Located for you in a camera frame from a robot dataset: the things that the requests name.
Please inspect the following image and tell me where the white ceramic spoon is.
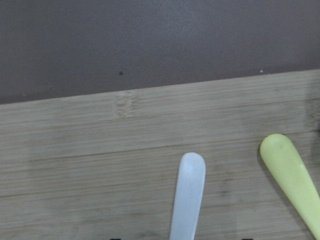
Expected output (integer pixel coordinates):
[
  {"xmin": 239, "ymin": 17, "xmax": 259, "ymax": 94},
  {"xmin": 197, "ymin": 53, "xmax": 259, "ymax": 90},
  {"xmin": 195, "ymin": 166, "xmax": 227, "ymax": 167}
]
[{"xmin": 169, "ymin": 152, "xmax": 206, "ymax": 240}]

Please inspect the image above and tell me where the bamboo cutting board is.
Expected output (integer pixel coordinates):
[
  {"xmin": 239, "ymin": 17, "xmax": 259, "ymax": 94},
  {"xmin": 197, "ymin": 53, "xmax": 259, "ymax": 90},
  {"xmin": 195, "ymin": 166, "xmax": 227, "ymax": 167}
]
[{"xmin": 0, "ymin": 70, "xmax": 320, "ymax": 240}]

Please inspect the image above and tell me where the yellow plastic knife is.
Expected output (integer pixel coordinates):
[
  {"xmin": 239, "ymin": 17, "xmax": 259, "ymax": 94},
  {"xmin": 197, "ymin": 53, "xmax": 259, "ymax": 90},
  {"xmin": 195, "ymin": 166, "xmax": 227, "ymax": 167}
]
[{"xmin": 259, "ymin": 134, "xmax": 320, "ymax": 240}]

